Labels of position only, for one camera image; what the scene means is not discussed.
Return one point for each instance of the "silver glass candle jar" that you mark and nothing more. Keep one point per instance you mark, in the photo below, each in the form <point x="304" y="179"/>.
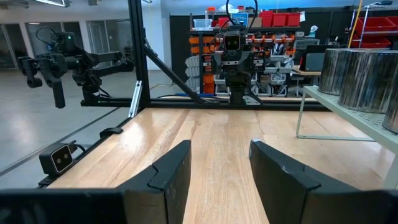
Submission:
<point x="367" y="81"/>
<point x="393" y="118"/>
<point x="334" y="71"/>

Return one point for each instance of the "black table clamp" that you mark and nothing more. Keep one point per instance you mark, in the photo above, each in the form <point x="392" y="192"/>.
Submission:
<point x="110" y="131"/>

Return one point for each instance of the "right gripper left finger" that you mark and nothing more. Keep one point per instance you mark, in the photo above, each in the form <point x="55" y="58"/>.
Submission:
<point x="164" y="193"/>

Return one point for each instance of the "wooden background table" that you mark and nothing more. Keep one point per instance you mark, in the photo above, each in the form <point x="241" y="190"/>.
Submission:
<point x="306" y="72"/>

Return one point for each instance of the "clear plastic bin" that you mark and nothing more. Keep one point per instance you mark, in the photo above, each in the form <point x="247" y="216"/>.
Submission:
<point x="202" y="24"/>

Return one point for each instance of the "black table-level camera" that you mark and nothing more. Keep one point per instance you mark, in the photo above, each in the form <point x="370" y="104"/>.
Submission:
<point x="57" y="159"/>

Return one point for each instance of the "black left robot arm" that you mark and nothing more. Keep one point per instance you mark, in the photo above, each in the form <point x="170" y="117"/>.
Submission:
<point x="237" y="90"/>

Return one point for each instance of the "silver frame bracket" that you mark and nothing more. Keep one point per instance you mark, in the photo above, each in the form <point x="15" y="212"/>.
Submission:
<point x="135" y="99"/>

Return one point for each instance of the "orange parts bin rack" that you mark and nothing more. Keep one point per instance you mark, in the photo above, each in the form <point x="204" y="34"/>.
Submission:
<point x="205" y="62"/>

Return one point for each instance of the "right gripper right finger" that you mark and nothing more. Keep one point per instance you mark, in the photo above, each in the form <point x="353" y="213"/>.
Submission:
<point x="289" y="193"/>

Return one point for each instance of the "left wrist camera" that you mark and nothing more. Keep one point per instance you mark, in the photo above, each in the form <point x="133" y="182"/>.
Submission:
<point x="232" y="42"/>

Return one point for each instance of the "red bin rack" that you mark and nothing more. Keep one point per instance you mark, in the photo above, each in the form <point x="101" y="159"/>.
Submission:
<point x="373" y="31"/>

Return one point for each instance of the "black aluminium rig frame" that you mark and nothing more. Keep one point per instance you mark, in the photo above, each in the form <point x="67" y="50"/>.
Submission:
<point x="138" y="46"/>

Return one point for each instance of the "row of red bins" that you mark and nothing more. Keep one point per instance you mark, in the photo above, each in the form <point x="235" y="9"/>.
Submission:
<point x="280" y="19"/>

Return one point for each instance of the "mint green perforated metal shelf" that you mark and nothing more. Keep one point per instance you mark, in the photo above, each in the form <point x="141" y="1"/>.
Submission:
<point x="357" y="119"/>

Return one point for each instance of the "background black robot arm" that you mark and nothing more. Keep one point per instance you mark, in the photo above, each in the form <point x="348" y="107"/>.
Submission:
<point x="99" y="62"/>

